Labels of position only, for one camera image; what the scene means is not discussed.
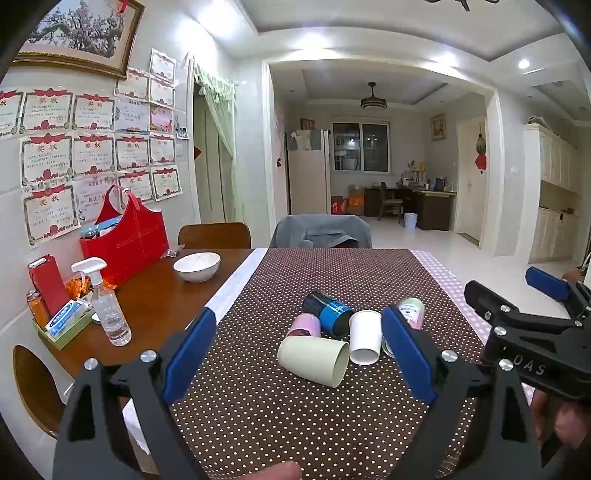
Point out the green door curtain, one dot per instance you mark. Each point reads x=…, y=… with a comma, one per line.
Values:
x=221, y=115

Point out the grey jacket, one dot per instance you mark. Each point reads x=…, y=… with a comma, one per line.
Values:
x=318, y=230

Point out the blue and black cup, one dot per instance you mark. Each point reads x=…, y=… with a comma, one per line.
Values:
x=332, y=314

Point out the group of wall certificates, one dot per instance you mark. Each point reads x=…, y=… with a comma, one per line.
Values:
x=92, y=152

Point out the person's left hand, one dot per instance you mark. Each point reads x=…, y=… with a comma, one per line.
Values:
x=277, y=471

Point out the blue and white packet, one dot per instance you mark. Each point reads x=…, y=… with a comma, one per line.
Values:
x=101, y=227

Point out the white door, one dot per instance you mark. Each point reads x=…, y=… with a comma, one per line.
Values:
x=468, y=198

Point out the white wall cabinet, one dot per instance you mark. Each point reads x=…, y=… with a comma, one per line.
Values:
x=554, y=207

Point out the dark wooden desk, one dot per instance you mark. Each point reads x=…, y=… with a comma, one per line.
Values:
x=434, y=207

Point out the green tray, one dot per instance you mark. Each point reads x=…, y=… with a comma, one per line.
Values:
x=69, y=331

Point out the dark chandelier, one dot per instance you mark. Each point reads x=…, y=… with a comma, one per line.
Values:
x=461, y=3

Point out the white refrigerator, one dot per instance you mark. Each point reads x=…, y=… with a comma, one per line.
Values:
x=307, y=175

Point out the red tote bag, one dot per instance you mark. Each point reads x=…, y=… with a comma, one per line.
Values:
x=129, y=244

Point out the orange can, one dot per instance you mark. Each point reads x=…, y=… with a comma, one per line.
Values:
x=38, y=311

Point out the white waste bin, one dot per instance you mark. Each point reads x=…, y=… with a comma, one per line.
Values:
x=410, y=221

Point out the white bowl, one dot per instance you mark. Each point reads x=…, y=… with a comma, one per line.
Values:
x=196, y=266

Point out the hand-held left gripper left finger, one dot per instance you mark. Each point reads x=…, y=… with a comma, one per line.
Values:
x=189, y=353

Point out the cardboard box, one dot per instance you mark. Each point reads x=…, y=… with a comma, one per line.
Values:
x=355, y=203

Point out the red box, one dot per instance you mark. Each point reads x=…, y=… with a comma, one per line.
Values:
x=48, y=284

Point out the white paper cup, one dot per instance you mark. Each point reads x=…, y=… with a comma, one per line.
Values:
x=364, y=339

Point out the window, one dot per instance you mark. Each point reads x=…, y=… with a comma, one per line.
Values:
x=360, y=147

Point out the cream plastic cup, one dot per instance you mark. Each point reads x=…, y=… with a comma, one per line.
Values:
x=309, y=362

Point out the brown polka-dot tablecloth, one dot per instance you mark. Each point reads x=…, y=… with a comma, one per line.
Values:
x=286, y=424

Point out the clear spray bottle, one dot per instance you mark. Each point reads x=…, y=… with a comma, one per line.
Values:
x=111, y=314

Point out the red carton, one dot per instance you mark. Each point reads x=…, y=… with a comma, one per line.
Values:
x=338, y=205

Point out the small framed picture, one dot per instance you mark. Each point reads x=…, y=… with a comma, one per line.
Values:
x=437, y=127

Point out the ceiling fan lamp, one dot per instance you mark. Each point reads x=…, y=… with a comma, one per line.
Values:
x=373, y=101

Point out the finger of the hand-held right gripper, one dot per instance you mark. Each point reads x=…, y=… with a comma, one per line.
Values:
x=485, y=300
x=547, y=281

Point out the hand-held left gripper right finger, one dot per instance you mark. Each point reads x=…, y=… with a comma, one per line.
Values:
x=408, y=353

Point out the blue and white tissue pack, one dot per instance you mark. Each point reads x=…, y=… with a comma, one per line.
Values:
x=67, y=317

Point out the orange snack packet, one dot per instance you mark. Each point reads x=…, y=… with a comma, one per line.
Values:
x=76, y=288

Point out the red hanging ornament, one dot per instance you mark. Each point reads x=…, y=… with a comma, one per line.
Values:
x=481, y=159

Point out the dark desk chair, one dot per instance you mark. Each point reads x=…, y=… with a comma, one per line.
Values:
x=390, y=203

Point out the person's right hand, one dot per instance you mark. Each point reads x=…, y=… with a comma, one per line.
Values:
x=570, y=427

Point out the pink and green cup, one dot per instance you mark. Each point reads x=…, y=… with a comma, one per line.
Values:
x=413, y=308

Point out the framed blossom painting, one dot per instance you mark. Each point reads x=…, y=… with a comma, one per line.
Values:
x=83, y=32

